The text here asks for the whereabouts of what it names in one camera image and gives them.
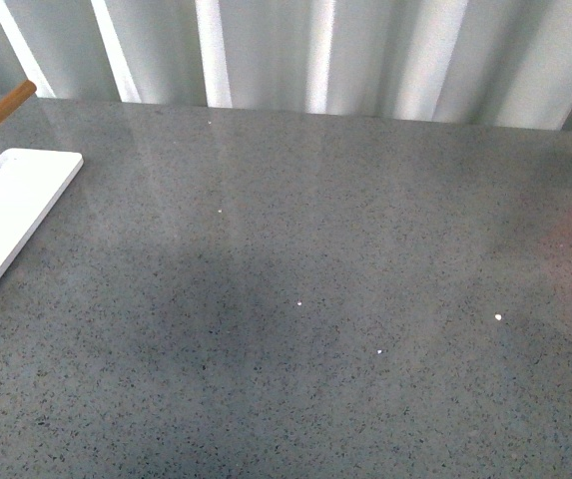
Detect white pleated curtain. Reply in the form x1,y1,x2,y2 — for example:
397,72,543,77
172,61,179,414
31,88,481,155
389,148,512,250
0,0,572,131

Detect white rack base plate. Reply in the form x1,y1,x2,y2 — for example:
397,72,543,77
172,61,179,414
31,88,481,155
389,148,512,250
0,148,84,277

